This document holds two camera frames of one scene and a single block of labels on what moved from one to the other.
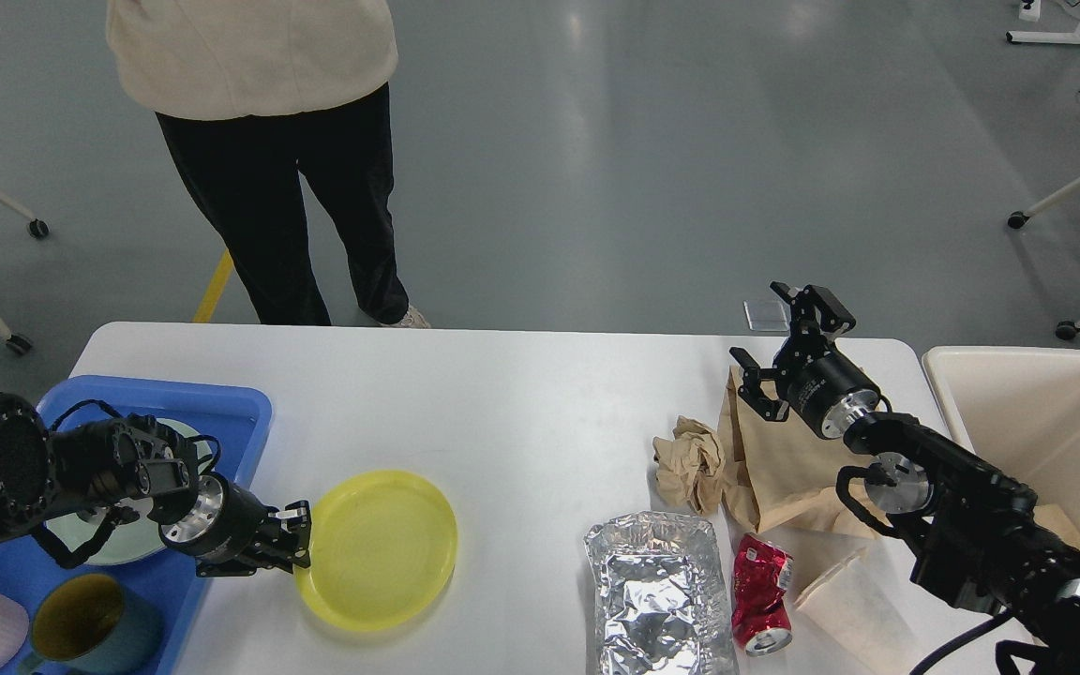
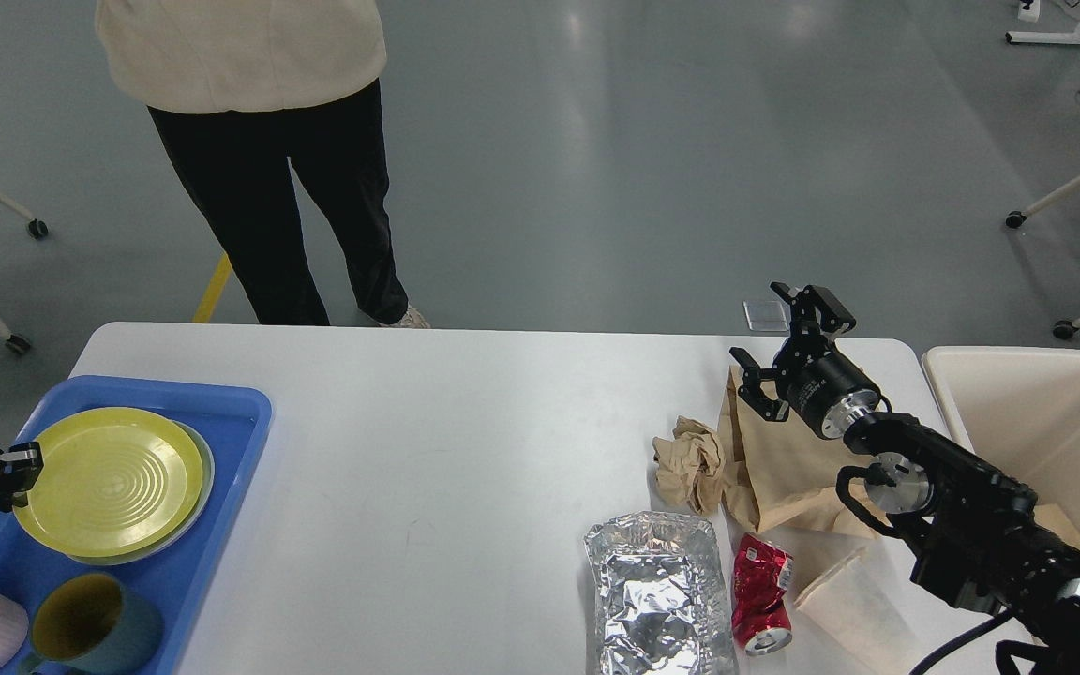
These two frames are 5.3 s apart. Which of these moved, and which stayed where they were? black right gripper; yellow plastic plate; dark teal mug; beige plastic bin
Moved: yellow plastic plate
Stayed: dark teal mug; black right gripper; beige plastic bin
